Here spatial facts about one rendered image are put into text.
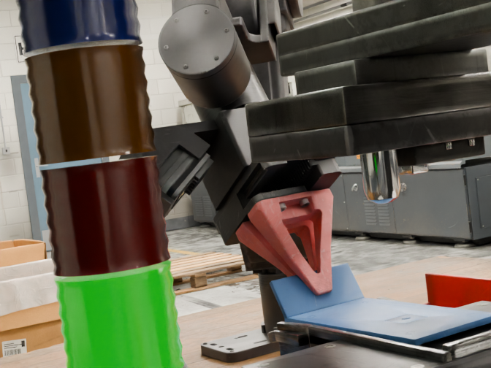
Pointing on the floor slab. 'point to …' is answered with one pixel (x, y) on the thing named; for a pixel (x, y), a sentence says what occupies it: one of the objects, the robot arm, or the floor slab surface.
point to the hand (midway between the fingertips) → (318, 285)
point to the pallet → (203, 261)
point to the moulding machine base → (405, 204)
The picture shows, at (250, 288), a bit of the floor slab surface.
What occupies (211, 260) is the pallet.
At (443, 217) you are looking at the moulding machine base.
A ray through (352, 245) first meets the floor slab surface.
